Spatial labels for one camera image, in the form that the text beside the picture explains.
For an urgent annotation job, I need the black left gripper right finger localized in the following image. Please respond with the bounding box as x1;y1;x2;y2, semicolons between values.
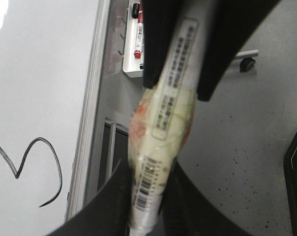
162;162;249;236

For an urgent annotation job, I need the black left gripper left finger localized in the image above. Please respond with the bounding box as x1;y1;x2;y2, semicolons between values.
49;159;132;236

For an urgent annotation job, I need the white taped whiteboard marker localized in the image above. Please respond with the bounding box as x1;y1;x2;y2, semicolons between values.
126;16;201;236

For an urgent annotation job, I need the white whiteboard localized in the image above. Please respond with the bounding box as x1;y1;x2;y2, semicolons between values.
0;0;101;236

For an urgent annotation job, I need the grey pegboard panel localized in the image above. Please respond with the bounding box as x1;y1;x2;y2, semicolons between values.
100;0;142;120

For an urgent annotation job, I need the white plastic marker tray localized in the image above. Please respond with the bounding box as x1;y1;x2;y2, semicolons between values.
122;0;144;78

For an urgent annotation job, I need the black caster wheel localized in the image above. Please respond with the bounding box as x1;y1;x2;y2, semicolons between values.
239;58;256;73

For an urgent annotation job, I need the red capped white marker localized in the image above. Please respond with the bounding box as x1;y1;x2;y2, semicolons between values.
134;1;144;59

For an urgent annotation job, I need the black capped white marker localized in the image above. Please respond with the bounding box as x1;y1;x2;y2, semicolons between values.
131;2;140;19

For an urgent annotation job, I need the grey whiteboard stand frame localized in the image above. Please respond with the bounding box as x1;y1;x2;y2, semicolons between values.
64;0;260;222

